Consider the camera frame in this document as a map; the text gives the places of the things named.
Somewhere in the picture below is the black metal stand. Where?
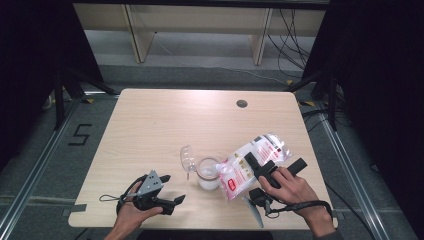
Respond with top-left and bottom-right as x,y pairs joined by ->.
284,70 -> 338,132
53,65 -> 118,131

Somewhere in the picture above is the black curtain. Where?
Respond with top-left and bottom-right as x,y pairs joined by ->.
0,0 -> 105,171
301,0 -> 424,239

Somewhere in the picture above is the person's right hand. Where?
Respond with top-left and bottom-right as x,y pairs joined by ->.
258,166 -> 324,218

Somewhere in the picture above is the thin white floor cable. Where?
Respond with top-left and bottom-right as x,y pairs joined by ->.
154,36 -> 288,85

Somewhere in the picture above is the person's left hand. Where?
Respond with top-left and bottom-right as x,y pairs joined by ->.
114,181 -> 165,232

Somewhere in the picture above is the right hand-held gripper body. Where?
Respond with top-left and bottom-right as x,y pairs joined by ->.
243,157 -> 308,229

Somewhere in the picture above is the metal floor rail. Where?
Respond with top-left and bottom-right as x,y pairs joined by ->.
315,109 -> 392,240
0,99 -> 82,240

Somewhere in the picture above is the black right wrist strap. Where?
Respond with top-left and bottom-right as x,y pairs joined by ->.
265,199 -> 334,220

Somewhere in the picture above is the black wrist strap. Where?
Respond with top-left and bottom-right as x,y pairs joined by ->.
265,199 -> 334,220
115,173 -> 150,216

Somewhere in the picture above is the black left wrist strap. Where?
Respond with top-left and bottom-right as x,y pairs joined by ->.
115,173 -> 150,216

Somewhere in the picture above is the red and white sugar pouch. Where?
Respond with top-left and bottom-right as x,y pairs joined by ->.
215,132 -> 294,202

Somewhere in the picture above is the black floor cable bundle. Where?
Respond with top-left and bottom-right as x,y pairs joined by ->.
300,107 -> 352,133

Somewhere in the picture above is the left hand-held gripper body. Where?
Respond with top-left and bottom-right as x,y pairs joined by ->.
132,169 -> 176,216

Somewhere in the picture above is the thin grey cord loop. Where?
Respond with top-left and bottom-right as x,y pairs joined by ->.
98,193 -> 123,203

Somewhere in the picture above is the black hanging cable bundle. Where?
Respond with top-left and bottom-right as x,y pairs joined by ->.
267,8 -> 312,80

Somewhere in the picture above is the light wooden shelf unit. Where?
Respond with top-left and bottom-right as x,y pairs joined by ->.
73,3 -> 326,66

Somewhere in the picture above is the dark tape strip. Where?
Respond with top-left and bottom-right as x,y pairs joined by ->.
62,203 -> 88,217

